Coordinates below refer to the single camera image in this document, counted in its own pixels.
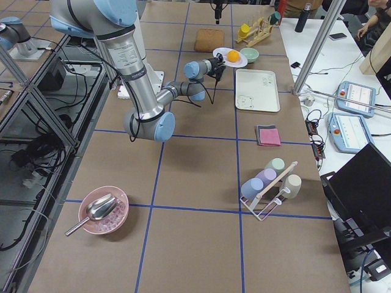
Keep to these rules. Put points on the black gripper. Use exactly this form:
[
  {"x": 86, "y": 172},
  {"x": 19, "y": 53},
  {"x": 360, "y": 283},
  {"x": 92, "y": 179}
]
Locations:
[
  {"x": 215, "y": 63},
  {"x": 217, "y": 8}
]

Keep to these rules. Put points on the orange fruit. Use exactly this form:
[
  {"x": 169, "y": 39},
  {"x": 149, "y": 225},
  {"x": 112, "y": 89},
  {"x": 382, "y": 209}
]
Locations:
[{"x": 233, "y": 56}]

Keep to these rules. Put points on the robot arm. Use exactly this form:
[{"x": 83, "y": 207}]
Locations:
[{"x": 114, "y": 23}]

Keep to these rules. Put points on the cream bear tray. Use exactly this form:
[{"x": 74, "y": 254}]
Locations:
[{"x": 256, "y": 90}]

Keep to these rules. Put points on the wooden cutting board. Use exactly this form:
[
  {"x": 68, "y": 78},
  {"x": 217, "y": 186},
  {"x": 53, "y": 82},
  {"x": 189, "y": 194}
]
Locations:
[{"x": 207, "y": 40}]

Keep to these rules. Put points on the yellow mug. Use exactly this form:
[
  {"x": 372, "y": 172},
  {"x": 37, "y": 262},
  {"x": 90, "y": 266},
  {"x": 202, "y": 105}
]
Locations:
[{"x": 243, "y": 30}]

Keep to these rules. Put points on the green ceramic bowl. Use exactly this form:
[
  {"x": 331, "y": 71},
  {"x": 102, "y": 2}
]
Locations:
[{"x": 250, "y": 54}]

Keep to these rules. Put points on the wooden dish rack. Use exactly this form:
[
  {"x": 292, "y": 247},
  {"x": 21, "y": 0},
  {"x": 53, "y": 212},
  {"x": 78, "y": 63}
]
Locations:
[{"x": 259, "y": 31}]

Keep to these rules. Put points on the dark green mug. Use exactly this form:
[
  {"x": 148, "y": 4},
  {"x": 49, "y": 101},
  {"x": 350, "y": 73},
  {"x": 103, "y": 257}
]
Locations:
[{"x": 274, "y": 19}]

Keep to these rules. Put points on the black bottle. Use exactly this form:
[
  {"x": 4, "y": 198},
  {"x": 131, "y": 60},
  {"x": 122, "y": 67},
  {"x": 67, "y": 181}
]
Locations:
[{"x": 303, "y": 17}]

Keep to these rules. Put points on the grey cloth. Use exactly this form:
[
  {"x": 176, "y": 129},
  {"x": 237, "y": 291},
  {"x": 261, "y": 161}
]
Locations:
[{"x": 259, "y": 127}]

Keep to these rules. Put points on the pink cloth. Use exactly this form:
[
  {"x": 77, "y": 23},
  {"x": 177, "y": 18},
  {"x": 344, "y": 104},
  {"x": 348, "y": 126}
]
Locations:
[{"x": 270, "y": 137}]

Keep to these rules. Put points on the black smartphone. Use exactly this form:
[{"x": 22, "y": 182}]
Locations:
[{"x": 337, "y": 36}]

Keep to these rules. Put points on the green cup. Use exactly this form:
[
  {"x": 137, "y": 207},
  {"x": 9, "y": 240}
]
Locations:
[{"x": 277, "y": 164}]

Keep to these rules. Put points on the purple cup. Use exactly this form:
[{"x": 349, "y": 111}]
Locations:
[{"x": 267, "y": 176}]

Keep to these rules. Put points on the blue cup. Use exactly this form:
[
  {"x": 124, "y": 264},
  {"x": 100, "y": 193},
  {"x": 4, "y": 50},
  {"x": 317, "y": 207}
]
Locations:
[{"x": 251, "y": 188}]

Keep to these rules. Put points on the teach pendant far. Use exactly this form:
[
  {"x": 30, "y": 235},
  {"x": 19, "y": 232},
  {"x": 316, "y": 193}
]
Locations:
[{"x": 355, "y": 98}]

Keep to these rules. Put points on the teach pendant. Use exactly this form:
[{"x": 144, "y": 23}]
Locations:
[
  {"x": 355, "y": 98},
  {"x": 349, "y": 132}
]

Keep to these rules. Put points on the beige cup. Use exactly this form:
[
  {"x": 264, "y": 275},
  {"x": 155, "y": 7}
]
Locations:
[{"x": 291, "y": 186}]

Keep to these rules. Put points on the teach pendant near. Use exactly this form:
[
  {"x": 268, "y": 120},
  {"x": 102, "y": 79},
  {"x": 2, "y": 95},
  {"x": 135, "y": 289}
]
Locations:
[{"x": 349, "y": 132}]

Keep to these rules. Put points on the metal scoop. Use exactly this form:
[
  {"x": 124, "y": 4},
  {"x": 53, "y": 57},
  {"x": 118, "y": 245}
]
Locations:
[{"x": 96, "y": 210}]

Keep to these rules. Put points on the black laptop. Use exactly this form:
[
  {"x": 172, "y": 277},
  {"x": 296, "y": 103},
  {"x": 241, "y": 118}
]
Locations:
[{"x": 360, "y": 194}]

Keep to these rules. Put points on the pink bowl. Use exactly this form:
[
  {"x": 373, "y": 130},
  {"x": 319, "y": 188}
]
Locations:
[{"x": 114, "y": 220}]

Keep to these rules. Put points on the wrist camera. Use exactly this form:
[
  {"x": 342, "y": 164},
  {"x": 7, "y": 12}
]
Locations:
[{"x": 216, "y": 73}]

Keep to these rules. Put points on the aluminium frame post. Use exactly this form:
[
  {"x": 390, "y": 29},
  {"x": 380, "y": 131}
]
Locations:
[{"x": 325, "y": 28}]

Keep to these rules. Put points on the white wire cup rack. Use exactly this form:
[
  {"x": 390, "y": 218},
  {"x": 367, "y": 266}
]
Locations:
[{"x": 270, "y": 197}]

